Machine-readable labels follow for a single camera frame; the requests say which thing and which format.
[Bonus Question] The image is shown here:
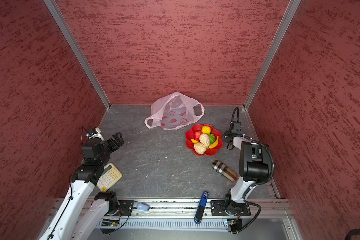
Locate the right back corner aluminium profile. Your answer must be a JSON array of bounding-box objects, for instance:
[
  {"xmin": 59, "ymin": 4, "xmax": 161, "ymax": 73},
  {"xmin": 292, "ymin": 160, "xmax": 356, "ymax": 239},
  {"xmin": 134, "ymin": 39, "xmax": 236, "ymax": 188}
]
[{"xmin": 244, "ymin": 0, "xmax": 301, "ymax": 111}]

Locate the green fake fruit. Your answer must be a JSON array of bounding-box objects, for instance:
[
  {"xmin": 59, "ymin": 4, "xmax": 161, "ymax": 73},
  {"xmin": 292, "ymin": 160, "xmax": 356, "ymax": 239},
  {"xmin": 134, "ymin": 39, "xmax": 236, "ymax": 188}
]
[{"xmin": 208, "ymin": 134, "xmax": 216, "ymax": 145}]

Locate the red flower-shaped plastic plate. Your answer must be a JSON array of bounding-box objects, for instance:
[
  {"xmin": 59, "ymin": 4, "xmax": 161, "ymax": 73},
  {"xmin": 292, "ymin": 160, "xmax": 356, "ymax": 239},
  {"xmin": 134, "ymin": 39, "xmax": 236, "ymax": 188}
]
[{"xmin": 185, "ymin": 124, "xmax": 224, "ymax": 156}]

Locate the yellow fake banana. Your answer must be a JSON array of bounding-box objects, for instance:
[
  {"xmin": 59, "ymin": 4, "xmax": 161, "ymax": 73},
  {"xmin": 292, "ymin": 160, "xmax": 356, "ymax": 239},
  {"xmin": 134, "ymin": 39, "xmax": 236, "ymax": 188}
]
[{"xmin": 191, "ymin": 137, "xmax": 219, "ymax": 149}]

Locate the small light blue object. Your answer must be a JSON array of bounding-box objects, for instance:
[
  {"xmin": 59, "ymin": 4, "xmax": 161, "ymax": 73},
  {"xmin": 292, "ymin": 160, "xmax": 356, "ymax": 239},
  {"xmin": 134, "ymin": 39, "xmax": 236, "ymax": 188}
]
[{"xmin": 136, "ymin": 203, "xmax": 150, "ymax": 212}]

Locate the yellow calculator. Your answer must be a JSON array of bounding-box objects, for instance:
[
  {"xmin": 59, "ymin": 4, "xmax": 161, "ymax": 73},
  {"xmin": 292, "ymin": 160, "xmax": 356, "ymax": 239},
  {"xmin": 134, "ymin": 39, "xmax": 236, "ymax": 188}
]
[{"xmin": 97, "ymin": 163, "xmax": 123, "ymax": 192}]

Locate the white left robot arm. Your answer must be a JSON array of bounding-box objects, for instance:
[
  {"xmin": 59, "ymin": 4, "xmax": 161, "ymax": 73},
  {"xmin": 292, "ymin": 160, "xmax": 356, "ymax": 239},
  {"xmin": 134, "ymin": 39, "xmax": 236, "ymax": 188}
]
[{"xmin": 41, "ymin": 132, "xmax": 124, "ymax": 240}]

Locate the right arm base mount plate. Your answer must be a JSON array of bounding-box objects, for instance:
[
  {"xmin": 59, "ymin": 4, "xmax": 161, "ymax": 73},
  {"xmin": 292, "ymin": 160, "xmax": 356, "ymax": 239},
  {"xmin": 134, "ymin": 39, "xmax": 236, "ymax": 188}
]
[{"xmin": 210, "ymin": 200, "xmax": 251, "ymax": 217}]

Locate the beige fake bread piece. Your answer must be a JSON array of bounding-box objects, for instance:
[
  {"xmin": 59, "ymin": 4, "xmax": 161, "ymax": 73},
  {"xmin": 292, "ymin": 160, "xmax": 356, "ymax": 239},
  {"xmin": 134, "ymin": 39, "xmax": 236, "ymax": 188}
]
[{"xmin": 194, "ymin": 143, "xmax": 207, "ymax": 155}]

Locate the black cable bottom right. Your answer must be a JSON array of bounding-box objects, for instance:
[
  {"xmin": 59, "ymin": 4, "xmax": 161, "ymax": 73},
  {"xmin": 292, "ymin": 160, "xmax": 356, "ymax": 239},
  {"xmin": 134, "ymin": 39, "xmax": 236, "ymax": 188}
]
[{"xmin": 344, "ymin": 228, "xmax": 360, "ymax": 240}]

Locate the blue black handheld device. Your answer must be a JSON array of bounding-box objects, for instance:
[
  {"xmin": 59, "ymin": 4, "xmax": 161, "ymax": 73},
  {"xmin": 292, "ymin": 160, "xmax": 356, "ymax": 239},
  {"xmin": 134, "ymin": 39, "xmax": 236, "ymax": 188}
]
[{"xmin": 194, "ymin": 191, "xmax": 209, "ymax": 225}]

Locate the pink plastic bag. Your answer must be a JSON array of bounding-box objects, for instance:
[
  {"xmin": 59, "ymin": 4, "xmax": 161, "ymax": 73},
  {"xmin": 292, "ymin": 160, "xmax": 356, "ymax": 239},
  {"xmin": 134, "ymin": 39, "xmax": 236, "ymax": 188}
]
[{"xmin": 145, "ymin": 92, "xmax": 205, "ymax": 131}]

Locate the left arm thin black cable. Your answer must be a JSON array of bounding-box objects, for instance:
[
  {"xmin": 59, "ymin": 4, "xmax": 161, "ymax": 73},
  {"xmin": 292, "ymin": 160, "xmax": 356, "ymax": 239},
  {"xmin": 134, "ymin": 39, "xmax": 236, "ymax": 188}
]
[{"xmin": 47, "ymin": 125, "xmax": 92, "ymax": 240}]

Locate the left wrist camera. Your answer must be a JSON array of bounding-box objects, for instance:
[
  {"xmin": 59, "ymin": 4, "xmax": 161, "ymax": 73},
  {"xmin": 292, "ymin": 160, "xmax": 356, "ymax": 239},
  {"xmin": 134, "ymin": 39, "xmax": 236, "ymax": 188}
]
[{"xmin": 86, "ymin": 128, "xmax": 105, "ymax": 141}]

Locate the plaid glasses case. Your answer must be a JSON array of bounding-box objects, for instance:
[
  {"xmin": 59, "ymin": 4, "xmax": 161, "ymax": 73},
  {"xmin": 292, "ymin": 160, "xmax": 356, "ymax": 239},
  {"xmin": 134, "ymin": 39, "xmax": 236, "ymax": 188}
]
[{"xmin": 212, "ymin": 160, "xmax": 238, "ymax": 182}]

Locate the red fake apple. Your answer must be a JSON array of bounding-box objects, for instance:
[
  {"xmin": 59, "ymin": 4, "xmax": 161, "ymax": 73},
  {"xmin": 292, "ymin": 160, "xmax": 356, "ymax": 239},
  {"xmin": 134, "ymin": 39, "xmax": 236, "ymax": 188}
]
[{"xmin": 194, "ymin": 131, "xmax": 203, "ymax": 141}]

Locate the front aluminium rail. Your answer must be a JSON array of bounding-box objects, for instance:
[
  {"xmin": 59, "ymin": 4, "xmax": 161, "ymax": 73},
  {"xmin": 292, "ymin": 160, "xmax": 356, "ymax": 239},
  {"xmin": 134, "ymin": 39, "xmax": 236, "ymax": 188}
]
[{"xmin": 50, "ymin": 197, "xmax": 293, "ymax": 220}]

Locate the corner aluminium profile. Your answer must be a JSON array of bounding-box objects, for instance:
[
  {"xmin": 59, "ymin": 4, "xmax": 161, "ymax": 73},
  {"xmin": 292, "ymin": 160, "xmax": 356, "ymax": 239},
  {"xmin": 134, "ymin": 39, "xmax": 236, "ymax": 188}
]
[
  {"xmin": 244, "ymin": 0, "xmax": 301, "ymax": 111},
  {"xmin": 44, "ymin": 0, "xmax": 112, "ymax": 111}
]

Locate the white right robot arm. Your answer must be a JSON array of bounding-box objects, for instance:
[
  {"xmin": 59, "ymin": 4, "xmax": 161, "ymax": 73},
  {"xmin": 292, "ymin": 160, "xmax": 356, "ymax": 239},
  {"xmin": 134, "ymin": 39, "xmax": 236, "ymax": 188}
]
[{"xmin": 223, "ymin": 121, "xmax": 275, "ymax": 216}]

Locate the left back corner aluminium profile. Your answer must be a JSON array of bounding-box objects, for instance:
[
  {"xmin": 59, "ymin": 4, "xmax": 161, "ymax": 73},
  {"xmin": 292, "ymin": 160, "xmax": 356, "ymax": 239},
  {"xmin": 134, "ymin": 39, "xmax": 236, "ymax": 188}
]
[{"xmin": 44, "ymin": 0, "xmax": 112, "ymax": 111}]

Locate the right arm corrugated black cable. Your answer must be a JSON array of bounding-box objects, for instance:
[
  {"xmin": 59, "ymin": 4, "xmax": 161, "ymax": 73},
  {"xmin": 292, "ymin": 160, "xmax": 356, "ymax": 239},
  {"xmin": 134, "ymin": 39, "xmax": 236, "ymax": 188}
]
[{"xmin": 230, "ymin": 107, "xmax": 276, "ymax": 233}]

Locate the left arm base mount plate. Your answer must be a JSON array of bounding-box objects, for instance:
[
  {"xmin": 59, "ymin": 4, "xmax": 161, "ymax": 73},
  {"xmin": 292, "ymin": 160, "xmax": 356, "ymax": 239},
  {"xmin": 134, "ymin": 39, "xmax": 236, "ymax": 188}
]
[{"xmin": 111, "ymin": 200, "xmax": 135, "ymax": 216}]

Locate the yellow fake lemon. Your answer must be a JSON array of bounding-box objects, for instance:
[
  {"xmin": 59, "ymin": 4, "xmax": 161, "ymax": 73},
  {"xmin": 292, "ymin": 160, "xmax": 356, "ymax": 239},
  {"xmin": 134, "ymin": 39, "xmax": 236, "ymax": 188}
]
[{"xmin": 201, "ymin": 126, "xmax": 212, "ymax": 135}]

